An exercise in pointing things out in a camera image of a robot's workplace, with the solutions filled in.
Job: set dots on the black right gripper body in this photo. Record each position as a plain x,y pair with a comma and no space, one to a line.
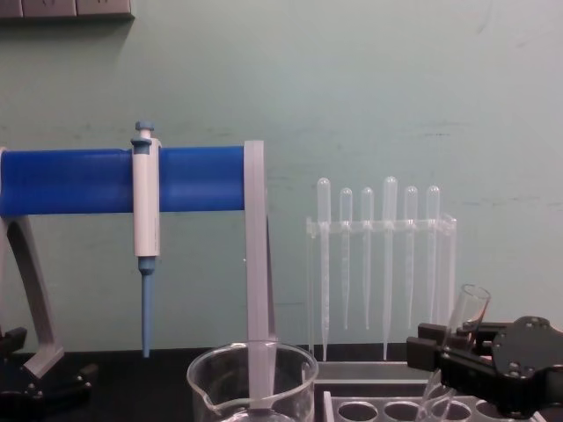
532,365

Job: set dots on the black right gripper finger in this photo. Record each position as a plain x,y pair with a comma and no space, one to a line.
431,332
422,351

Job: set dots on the clear glass test tube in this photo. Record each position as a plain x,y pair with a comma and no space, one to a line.
466,307

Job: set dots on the grey wall socket panel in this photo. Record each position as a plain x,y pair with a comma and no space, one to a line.
66,8

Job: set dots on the white and blue micropipette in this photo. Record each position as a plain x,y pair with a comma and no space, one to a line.
146,206

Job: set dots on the blue and grey pipette stand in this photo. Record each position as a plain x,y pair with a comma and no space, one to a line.
79,180

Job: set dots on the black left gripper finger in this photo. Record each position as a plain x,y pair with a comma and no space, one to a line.
66,381
13,339

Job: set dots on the grey test tube rack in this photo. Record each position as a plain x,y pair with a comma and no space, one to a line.
378,397

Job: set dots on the clear glass beaker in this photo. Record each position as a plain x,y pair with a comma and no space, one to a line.
228,373

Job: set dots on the long clear plastic transfer pipette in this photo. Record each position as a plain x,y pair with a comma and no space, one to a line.
323,198
389,198

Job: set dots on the clear acrylic pipette rack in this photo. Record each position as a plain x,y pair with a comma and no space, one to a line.
378,226

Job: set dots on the short clear plastic transfer pipette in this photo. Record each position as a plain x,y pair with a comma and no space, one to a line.
433,204
411,204

